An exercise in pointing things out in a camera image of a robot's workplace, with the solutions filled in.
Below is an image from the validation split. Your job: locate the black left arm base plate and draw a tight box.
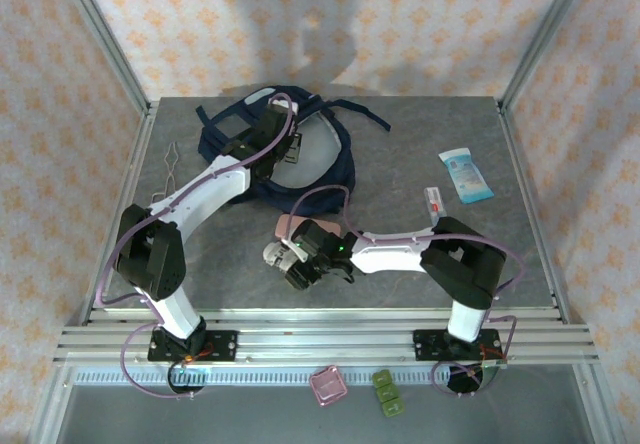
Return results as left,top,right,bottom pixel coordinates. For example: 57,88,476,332
148,328,239,363

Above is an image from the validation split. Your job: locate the white pouch with black print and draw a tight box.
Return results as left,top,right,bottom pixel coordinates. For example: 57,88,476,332
263,241,301,271

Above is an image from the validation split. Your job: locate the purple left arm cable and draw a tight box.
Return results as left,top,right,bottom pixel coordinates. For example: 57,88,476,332
97,92,301,401

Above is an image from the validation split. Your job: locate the pink hard case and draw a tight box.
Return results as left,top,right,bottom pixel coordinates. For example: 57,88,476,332
276,215,345,245

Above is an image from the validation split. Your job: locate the aluminium mounting rail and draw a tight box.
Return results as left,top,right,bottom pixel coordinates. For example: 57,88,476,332
53,307,600,365

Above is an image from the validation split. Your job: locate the blue wet wipes pack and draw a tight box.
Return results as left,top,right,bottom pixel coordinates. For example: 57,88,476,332
437,147,496,206

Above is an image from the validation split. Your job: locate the aluminium side rail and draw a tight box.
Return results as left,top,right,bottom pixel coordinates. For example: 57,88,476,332
495,101,572,326
79,101,161,326

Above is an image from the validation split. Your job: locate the navy blue student backpack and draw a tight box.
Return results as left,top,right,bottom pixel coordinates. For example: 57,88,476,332
194,85,392,215

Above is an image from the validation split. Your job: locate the pink square device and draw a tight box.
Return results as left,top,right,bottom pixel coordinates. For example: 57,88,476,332
308,365,349,409

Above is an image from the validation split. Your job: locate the aluminium frame post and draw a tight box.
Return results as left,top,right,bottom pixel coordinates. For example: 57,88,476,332
52,0,154,118
497,0,597,115

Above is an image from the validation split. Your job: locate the grey slotted cable duct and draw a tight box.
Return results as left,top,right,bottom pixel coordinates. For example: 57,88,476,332
74,369,586,386

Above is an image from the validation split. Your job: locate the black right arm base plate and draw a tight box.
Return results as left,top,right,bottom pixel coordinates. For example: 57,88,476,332
409,328,502,363

